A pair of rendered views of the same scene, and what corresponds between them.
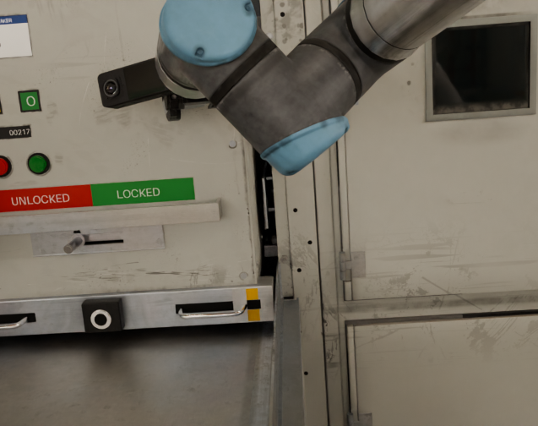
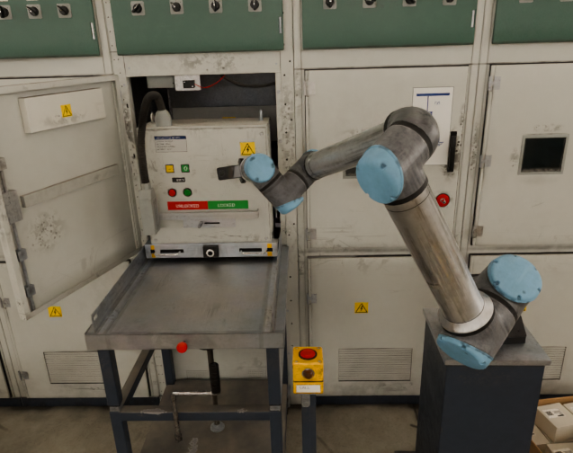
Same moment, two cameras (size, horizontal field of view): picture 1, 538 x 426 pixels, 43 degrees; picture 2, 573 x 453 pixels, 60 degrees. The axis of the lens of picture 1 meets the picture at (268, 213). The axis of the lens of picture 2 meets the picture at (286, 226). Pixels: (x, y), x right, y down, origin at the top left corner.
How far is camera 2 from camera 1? 92 cm
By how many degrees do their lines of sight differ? 8
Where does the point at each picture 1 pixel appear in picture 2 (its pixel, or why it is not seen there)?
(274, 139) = (279, 204)
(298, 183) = not seen: hidden behind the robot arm
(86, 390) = (208, 279)
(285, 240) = (283, 222)
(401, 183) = (332, 202)
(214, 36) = (261, 174)
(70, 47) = (201, 148)
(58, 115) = (196, 173)
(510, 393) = (373, 288)
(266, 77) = (277, 186)
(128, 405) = (224, 285)
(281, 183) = not seen: hidden behind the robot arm
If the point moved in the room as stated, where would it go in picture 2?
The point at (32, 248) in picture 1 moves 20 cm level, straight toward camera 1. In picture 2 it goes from (183, 224) to (192, 241)
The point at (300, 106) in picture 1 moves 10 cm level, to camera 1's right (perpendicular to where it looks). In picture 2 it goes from (287, 195) to (318, 194)
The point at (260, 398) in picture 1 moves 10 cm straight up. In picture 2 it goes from (271, 284) to (270, 259)
